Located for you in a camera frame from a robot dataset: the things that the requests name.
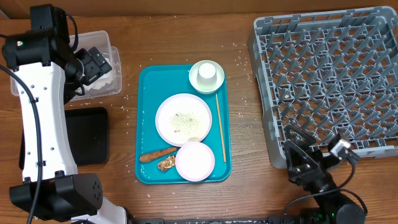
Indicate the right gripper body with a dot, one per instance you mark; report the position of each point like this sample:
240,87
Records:
313,173

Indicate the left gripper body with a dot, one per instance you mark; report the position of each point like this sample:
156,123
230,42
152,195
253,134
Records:
94,68

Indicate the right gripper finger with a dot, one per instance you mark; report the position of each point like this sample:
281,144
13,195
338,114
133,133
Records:
298,136
335,145

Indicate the white tissue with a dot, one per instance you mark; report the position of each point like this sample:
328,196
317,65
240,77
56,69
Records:
101,82

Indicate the pale green bowl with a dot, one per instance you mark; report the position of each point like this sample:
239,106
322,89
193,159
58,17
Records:
220,76

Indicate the white plastic cup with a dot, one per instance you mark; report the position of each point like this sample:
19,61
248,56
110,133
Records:
206,77

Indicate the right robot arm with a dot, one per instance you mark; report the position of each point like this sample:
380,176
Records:
334,206

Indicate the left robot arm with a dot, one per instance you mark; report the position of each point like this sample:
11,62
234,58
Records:
53,190

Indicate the clear plastic waste bin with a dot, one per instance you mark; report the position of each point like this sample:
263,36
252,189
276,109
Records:
115,81

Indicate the grey dishwasher rack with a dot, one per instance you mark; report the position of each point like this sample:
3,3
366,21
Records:
329,73

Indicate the teal plastic serving tray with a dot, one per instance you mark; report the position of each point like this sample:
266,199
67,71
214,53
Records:
156,84

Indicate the black plastic tray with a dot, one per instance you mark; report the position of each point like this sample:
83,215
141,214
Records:
84,137

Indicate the wooden chopstick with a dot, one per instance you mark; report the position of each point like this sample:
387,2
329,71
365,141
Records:
221,127

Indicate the large white plate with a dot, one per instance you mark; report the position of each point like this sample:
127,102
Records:
183,118

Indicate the small pink bowl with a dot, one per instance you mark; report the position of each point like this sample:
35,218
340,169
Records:
195,161

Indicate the golden crumpled food scrap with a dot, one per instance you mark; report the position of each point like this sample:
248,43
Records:
167,163

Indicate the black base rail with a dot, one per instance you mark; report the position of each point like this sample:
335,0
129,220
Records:
268,220

